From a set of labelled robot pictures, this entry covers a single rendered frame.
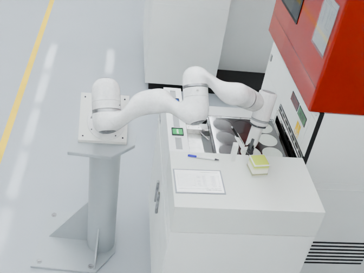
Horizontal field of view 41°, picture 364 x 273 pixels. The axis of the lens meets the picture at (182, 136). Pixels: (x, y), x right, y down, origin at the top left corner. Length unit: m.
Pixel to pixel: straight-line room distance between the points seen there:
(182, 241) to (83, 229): 1.02
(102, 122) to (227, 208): 0.61
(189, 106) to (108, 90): 0.36
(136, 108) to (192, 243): 0.61
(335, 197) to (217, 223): 0.77
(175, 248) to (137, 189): 1.33
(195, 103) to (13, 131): 2.24
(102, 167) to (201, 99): 0.82
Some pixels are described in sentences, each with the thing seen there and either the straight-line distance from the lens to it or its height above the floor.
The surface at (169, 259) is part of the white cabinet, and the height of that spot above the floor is 0.64.
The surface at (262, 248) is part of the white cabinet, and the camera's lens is 2.21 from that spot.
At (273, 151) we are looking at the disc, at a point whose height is 0.90.
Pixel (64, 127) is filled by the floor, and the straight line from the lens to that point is 3.93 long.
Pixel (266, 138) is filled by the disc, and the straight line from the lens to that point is 2.52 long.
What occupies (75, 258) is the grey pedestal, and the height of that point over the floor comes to 0.01.
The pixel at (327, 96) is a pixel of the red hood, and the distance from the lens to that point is 2.18.
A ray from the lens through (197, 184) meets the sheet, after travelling 2.05.
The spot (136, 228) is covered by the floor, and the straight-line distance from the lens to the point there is 3.16.
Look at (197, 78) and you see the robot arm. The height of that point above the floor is 1.39.
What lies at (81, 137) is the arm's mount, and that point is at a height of 0.85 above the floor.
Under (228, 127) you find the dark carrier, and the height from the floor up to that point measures 0.90.
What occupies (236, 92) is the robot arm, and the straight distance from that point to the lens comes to 1.90.
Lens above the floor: 2.33
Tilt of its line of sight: 36 degrees down
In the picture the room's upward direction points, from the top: 9 degrees clockwise
